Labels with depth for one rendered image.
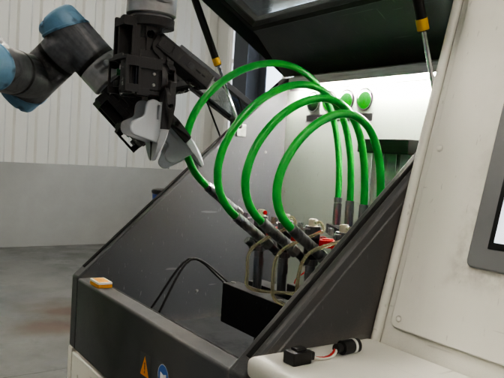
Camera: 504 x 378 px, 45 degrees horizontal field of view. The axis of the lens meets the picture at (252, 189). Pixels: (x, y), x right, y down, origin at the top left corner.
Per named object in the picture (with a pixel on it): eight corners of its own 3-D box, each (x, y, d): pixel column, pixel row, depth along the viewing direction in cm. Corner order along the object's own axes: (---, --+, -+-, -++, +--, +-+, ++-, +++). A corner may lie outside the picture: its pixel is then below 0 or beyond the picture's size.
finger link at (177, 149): (184, 183, 110) (148, 145, 109) (206, 162, 112) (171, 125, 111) (187, 178, 107) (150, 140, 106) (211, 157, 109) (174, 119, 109)
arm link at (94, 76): (109, 59, 113) (117, 43, 106) (127, 78, 114) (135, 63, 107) (79, 83, 111) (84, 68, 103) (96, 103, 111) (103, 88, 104)
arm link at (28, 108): (-24, 76, 103) (22, 32, 101) (11, 85, 114) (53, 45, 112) (4, 112, 102) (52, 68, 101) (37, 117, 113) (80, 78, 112)
